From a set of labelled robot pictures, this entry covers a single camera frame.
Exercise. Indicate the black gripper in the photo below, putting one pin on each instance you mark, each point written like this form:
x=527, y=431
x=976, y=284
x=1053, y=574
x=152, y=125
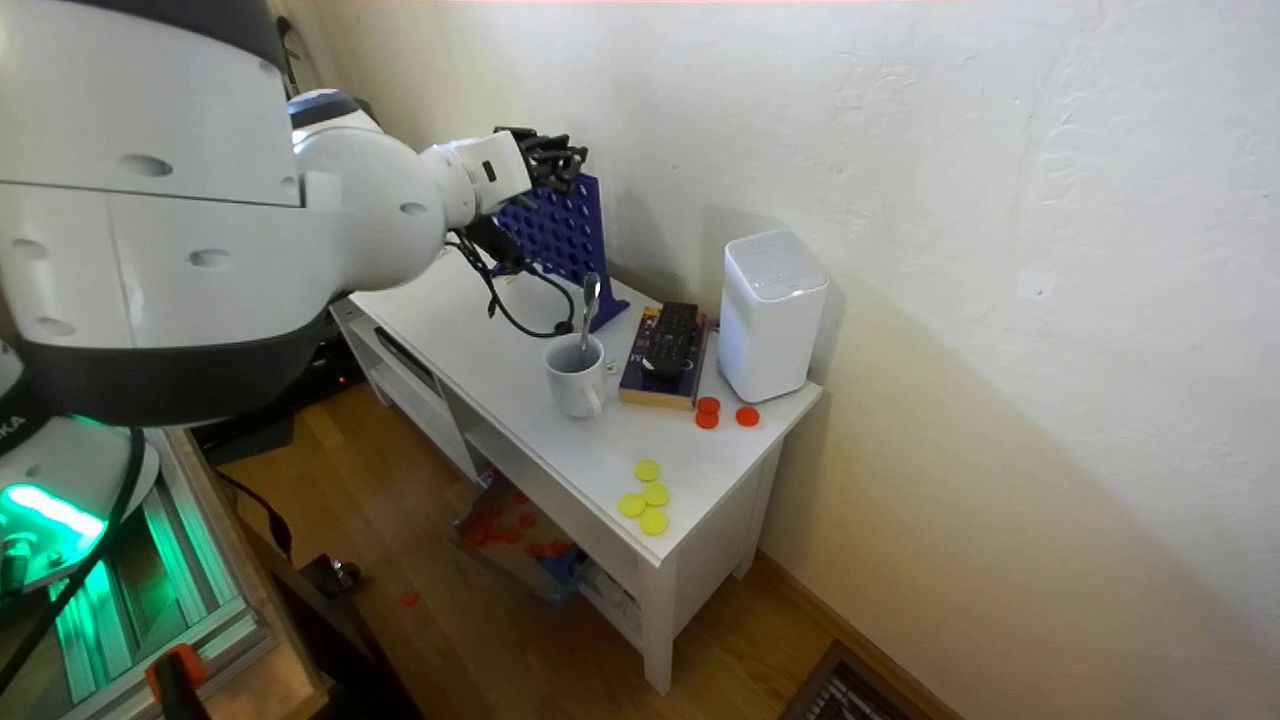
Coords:
x=532, y=154

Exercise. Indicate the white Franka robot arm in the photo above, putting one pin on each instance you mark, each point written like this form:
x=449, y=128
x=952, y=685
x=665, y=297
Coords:
x=201, y=203

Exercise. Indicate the small black floor object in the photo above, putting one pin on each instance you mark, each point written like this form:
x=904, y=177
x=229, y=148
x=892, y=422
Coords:
x=339, y=574

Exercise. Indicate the blue connect four grid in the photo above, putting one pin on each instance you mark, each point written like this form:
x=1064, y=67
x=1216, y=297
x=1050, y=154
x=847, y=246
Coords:
x=562, y=228

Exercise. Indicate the grey metal spoon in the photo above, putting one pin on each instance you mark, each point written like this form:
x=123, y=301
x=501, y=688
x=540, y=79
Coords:
x=591, y=301

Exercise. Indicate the dark purple book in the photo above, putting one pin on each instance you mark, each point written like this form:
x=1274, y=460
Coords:
x=662, y=353

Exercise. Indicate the white mug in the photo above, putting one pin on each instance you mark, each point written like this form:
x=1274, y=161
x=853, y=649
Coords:
x=579, y=380

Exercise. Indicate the white shelf table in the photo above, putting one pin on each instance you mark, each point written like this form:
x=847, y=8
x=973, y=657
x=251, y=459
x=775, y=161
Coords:
x=523, y=384

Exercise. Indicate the white box speaker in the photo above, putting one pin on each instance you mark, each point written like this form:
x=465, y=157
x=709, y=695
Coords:
x=775, y=313

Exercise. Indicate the red game disc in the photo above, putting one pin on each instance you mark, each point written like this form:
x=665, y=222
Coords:
x=705, y=422
x=410, y=596
x=709, y=407
x=748, y=416

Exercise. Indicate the yellow game disc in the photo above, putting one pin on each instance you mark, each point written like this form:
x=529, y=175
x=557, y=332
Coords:
x=658, y=493
x=635, y=507
x=652, y=523
x=649, y=470

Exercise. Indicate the connect four game box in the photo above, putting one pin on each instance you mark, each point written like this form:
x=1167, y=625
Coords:
x=523, y=543

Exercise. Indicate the black floor vent grille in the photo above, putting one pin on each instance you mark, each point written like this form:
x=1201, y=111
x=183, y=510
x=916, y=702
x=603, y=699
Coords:
x=853, y=685

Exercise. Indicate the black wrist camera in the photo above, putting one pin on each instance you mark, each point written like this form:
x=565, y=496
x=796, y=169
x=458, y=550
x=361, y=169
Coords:
x=497, y=246

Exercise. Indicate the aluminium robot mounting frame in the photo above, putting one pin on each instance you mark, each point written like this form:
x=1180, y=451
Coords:
x=201, y=587

